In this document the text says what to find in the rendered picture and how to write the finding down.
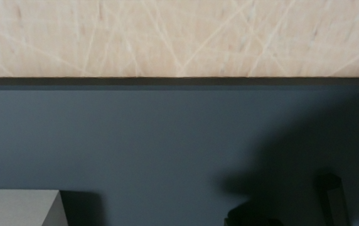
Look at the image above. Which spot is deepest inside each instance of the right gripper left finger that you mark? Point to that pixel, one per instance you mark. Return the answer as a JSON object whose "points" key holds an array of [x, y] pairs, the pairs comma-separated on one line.
{"points": [[231, 222]]}

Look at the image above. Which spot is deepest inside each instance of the black l-shaped hex key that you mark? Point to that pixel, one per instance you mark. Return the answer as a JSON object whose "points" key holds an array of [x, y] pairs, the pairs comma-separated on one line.
{"points": [[332, 198]]}

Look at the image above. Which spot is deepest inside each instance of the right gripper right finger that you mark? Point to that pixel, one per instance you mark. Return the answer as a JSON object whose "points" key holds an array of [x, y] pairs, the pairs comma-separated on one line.
{"points": [[275, 222]]}

